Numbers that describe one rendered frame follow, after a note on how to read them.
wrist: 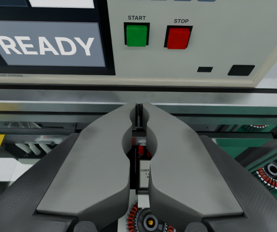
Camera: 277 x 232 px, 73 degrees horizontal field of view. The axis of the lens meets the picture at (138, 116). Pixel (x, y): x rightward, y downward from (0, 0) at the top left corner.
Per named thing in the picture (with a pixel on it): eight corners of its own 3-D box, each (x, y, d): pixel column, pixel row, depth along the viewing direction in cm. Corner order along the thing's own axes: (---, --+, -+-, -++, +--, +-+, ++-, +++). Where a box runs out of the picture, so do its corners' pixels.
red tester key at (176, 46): (185, 49, 18) (190, 32, 16) (167, 49, 18) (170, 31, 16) (184, 43, 18) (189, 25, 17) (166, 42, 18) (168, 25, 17)
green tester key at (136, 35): (145, 47, 17) (147, 29, 16) (126, 47, 17) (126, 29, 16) (145, 40, 18) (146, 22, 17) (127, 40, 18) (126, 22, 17)
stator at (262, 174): (293, 195, 51) (304, 193, 47) (251, 188, 51) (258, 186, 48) (283, 156, 57) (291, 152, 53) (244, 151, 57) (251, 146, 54)
